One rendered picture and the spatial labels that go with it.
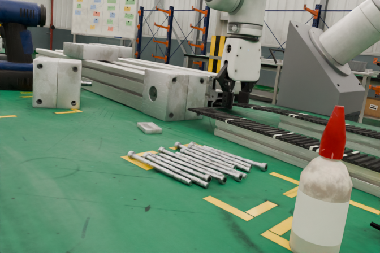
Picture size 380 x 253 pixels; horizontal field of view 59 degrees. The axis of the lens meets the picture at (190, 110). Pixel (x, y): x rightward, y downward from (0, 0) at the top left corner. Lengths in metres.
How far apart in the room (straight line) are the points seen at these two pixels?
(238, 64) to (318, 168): 0.56
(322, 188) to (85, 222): 0.19
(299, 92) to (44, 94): 0.70
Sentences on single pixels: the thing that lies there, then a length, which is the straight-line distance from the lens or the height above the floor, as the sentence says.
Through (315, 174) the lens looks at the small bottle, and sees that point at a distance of 0.27.
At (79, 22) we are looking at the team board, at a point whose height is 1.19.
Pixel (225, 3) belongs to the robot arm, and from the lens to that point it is 0.78.
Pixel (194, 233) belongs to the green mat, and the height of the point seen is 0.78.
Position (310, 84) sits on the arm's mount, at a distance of 1.04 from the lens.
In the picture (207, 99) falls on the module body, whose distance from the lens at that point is 0.85.
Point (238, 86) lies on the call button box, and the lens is 1.05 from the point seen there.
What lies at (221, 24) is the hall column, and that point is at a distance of 4.30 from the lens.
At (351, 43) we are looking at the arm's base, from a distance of 1.12.
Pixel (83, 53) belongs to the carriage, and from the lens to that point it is 1.01.
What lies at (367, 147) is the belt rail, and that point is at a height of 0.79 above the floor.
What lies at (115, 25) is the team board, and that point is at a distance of 6.61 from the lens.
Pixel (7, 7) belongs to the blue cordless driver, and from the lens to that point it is 0.94.
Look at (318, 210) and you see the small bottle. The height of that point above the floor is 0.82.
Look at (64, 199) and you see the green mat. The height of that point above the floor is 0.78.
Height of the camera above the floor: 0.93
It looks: 11 degrees down
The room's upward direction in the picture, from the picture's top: 6 degrees clockwise
